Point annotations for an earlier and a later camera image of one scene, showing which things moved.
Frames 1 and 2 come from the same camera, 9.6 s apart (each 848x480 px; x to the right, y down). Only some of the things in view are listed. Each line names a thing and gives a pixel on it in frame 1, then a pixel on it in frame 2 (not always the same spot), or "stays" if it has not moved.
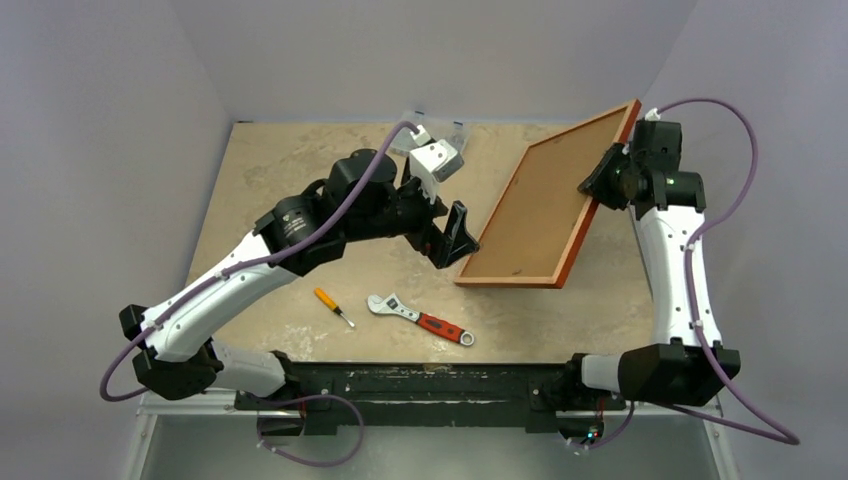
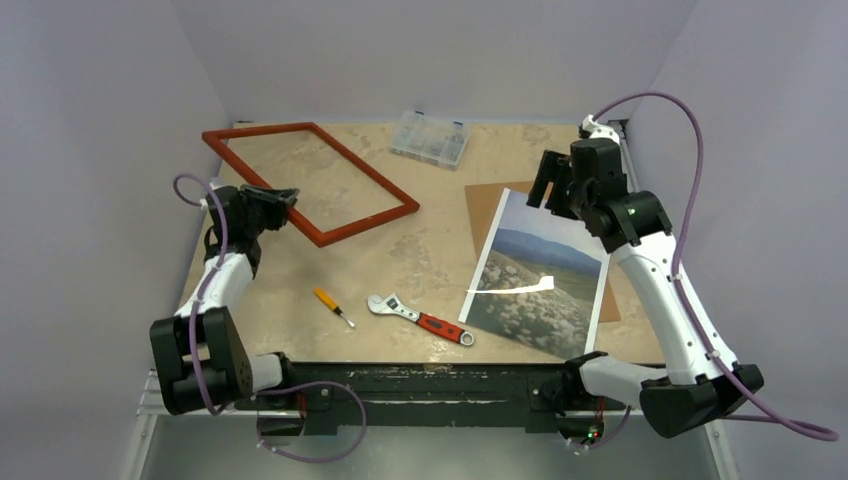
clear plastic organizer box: [438, 129] stays
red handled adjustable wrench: [394, 303] stays
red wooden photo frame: [536, 228] → [221, 142]
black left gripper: [459, 241] → [276, 201]
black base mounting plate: [316, 395] stays
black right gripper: [610, 176] → [556, 180]
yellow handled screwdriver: [331, 303] stays
